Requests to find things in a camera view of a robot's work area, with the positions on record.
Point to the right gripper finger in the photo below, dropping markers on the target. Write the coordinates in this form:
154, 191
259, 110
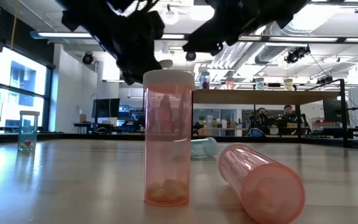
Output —
207, 40

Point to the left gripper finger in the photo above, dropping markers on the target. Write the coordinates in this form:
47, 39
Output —
135, 70

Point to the small pink medicine bottle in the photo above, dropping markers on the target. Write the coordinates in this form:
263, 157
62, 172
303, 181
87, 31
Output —
230, 84

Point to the small blue medicine bottle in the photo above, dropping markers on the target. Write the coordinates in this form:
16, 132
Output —
260, 84

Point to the pink bottle with tan pills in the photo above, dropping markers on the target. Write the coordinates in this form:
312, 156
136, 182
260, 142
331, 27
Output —
168, 140

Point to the small yellow medicine bottle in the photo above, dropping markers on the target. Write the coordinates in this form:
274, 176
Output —
288, 84

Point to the blue bottle red white capsules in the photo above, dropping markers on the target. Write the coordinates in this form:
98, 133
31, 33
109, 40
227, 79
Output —
28, 133

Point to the pink bottle with round tablets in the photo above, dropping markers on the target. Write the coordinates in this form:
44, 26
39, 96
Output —
259, 183

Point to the pale blue medicine bottle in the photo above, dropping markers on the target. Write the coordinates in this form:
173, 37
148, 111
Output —
205, 147

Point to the black ceiling spotlight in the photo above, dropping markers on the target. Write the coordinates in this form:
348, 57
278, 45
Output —
190, 57
88, 58

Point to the hanging white light bar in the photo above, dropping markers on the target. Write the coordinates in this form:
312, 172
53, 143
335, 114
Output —
113, 81

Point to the round white ceiling lamp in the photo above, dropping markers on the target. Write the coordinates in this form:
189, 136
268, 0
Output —
170, 23

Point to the black computer monitor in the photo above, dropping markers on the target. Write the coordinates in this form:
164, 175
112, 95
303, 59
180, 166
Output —
332, 110
104, 107

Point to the black ceiling track lights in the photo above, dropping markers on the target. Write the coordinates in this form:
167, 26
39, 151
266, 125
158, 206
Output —
325, 80
295, 54

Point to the small cardboard box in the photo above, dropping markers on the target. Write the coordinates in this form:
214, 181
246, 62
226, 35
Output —
83, 118

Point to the long ceiling light strip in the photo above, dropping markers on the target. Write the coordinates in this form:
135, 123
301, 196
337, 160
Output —
61, 35

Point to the dark office desk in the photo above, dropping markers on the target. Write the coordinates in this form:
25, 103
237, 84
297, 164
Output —
82, 124

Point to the person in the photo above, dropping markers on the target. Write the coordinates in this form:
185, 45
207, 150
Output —
261, 118
288, 115

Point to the blue round object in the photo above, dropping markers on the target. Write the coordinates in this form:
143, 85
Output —
255, 132

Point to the large office window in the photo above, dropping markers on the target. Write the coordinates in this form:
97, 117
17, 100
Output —
20, 77

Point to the silver ceiling air duct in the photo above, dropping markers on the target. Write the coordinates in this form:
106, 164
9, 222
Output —
306, 21

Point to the wooden shelf with black frame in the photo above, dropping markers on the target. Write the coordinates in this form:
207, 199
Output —
259, 97

